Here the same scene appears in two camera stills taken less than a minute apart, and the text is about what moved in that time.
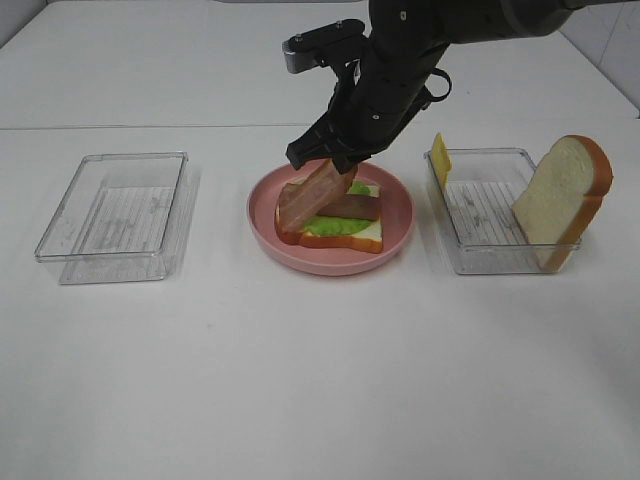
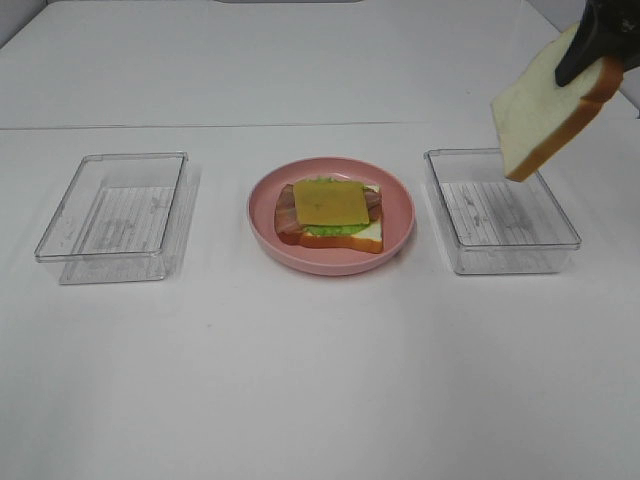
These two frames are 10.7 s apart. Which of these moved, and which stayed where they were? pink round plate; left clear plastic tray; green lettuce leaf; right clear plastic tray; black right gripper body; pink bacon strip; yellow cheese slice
Moved: yellow cheese slice; black right gripper body; pink bacon strip
Stayed: green lettuce leaf; left clear plastic tray; right clear plastic tray; pink round plate
